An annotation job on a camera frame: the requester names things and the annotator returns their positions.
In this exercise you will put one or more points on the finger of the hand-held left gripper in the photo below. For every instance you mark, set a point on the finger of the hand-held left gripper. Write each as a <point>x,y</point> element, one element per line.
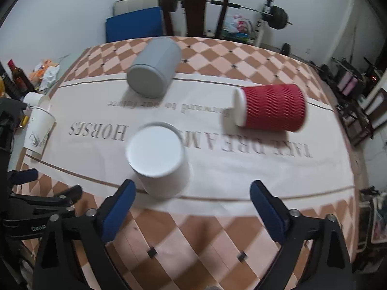
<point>51,199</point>
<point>25,175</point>

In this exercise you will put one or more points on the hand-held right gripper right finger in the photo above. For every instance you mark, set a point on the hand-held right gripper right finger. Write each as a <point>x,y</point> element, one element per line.
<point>269,214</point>

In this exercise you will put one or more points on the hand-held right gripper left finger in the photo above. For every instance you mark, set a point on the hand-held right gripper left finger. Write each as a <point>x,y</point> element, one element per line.
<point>116,214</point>

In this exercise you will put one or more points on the white printed paper cup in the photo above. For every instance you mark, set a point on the white printed paper cup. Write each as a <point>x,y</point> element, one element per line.
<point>39,133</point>

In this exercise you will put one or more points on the small plain white cup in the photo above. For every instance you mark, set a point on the small plain white cup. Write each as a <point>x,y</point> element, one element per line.
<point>34,98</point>

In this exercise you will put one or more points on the red ribbed paper cup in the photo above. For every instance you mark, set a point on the red ribbed paper cup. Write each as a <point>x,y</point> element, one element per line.
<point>272,107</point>

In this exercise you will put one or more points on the grey paper cup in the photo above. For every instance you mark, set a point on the grey paper cup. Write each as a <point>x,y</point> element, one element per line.
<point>154,69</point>

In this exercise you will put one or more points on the checkered printed tablecloth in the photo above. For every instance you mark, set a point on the checkered printed tablecloth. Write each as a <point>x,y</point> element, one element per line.
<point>211,163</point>

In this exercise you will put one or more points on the dark bottle with red cap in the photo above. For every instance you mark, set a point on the dark bottle with red cap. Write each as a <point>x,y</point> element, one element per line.
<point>21,77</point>

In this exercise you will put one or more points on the crumpled plastic bags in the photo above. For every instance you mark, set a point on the crumpled plastic bags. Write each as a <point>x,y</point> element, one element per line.
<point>45,72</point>

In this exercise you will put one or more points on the dark wooden side chair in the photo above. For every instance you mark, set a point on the dark wooden side chair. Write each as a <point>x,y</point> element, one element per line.
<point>356,108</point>

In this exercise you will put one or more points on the black weight plate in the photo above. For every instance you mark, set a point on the black weight plate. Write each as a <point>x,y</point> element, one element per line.
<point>286,50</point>

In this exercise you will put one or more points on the blue foam mat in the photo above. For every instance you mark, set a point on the blue foam mat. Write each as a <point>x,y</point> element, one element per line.
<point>133,27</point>

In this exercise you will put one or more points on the red and white plastic bag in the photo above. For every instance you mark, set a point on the red and white plastic bag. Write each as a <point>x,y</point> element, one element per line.
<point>238,24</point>

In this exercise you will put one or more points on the black barbell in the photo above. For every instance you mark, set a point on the black barbell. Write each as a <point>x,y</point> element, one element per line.
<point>279,17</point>

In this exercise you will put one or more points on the white cushion board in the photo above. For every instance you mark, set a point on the white cushion board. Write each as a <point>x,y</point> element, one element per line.
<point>133,4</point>

